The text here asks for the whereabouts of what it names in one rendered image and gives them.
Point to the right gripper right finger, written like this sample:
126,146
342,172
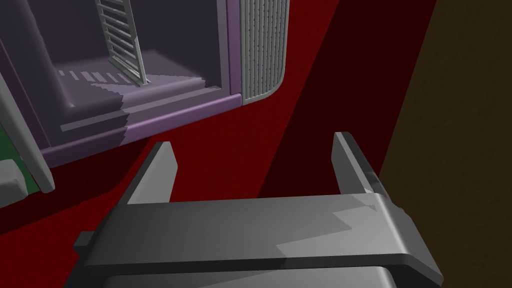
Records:
352,172

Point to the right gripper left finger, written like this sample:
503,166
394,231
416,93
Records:
154,182

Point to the purple oven with grey grille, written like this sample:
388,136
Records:
176,116

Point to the grey oven door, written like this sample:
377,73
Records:
30,160

